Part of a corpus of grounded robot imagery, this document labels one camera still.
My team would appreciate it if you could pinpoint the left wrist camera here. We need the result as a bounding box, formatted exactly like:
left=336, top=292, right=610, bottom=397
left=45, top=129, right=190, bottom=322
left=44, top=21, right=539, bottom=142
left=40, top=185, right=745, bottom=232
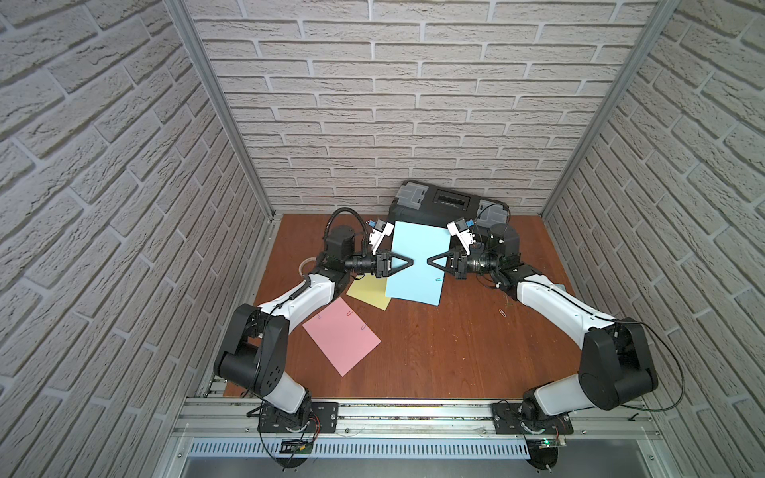
left=368, top=219, right=394, bottom=255

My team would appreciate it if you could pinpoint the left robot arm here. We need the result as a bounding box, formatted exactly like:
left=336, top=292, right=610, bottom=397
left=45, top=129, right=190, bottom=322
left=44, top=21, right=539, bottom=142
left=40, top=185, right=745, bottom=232
left=213, top=219, right=414, bottom=425

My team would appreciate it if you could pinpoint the light blue paper sheet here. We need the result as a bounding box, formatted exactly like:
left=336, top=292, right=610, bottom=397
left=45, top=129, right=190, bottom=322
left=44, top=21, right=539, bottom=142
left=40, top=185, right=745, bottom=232
left=386, top=221, right=451, bottom=306

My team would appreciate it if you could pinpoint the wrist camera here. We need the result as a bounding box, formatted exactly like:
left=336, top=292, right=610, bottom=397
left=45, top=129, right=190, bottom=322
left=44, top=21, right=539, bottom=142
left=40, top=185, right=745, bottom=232
left=446, top=218, right=475, bottom=256
left=368, top=219, right=394, bottom=255

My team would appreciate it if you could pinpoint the pink paper sheet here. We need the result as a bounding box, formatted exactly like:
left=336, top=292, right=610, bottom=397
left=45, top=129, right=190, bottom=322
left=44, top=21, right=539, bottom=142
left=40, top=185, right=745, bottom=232
left=304, top=298, right=381, bottom=376

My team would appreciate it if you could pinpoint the aluminium front rail frame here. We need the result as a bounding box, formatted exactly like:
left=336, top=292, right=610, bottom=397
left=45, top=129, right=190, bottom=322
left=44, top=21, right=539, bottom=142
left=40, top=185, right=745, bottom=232
left=163, top=398, right=667, bottom=469

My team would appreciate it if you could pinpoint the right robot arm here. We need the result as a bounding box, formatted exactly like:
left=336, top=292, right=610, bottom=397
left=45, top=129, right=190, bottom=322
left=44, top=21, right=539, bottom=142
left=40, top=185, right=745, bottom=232
left=428, top=218, right=659, bottom=420

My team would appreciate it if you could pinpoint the clear tape roll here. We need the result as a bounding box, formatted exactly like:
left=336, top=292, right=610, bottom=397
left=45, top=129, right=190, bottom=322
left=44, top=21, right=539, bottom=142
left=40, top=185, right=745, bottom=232
left=298, top=257, right=317, bottom=277

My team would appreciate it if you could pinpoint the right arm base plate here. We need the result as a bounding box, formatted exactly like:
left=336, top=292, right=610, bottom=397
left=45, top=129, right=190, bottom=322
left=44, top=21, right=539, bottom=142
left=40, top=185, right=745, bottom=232
left=490, top=400, right=574, bottom=436

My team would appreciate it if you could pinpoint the black plastic toolbox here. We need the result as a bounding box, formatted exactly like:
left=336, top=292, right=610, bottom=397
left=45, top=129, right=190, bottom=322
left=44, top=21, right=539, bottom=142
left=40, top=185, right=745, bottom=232
left=388, top=179, right=511, bottom=229

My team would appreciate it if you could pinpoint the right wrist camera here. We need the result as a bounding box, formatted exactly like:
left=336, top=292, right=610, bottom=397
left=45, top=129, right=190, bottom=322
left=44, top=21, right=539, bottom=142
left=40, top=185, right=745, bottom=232
left=446, top=218, right=475, bottom=256

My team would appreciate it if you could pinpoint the yellow paper sheet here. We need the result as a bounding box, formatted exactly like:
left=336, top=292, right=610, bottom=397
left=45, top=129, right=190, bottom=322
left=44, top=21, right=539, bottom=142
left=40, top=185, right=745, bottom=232
left=347, top=275, right=390, bottom=311

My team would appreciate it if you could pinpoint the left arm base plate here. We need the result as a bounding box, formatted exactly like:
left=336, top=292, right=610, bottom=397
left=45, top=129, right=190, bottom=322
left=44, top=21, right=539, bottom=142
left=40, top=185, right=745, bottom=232
left=257, top=400, right=340, bottom=434

